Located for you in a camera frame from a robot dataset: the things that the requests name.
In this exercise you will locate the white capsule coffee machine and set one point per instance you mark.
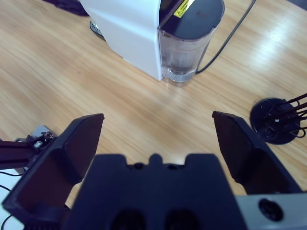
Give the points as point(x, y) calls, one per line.
point(124, 28)

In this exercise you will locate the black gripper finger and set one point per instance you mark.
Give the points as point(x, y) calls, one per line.
point(256, 163)
point(48, 177)

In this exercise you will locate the clear water tank black lid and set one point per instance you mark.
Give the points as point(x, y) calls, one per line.
point(199, 19)

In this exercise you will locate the black drip tray metal grille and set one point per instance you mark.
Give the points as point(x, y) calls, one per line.
point(96, 30)

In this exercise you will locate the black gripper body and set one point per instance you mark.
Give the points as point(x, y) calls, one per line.
point(69, 6)

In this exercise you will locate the grey camera mount plate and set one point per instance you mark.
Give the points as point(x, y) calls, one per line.
point(39, 129)

